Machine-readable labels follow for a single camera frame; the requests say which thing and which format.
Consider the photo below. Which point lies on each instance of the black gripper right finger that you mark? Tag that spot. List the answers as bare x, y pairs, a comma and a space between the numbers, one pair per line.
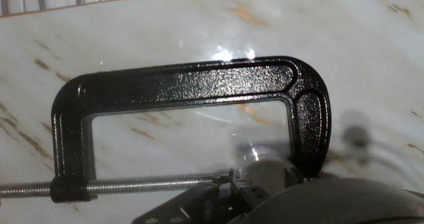
295, 176

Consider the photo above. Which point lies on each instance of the marble pattern board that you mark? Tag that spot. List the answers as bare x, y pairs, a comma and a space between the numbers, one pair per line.
132, 35

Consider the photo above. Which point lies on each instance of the black metal C-clamp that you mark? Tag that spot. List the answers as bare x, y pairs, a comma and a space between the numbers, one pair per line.
198, 81

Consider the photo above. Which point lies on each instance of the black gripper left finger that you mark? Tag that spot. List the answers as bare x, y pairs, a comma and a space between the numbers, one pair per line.
198, 204

